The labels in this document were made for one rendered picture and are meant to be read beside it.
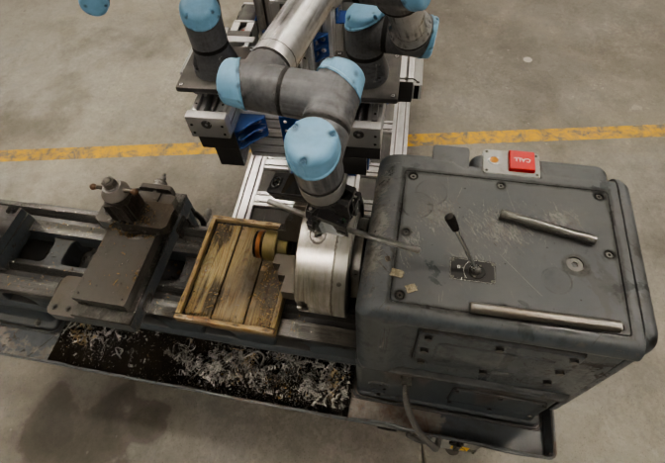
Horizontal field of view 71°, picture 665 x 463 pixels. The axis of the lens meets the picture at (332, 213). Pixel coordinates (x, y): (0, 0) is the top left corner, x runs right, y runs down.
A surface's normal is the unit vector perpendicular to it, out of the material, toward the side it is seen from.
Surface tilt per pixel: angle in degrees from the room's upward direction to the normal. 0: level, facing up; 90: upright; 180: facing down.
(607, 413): 0
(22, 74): 0
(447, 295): 0
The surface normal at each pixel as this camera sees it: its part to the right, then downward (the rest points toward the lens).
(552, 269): -0.05, -0.56
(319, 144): -0.10, -0.35
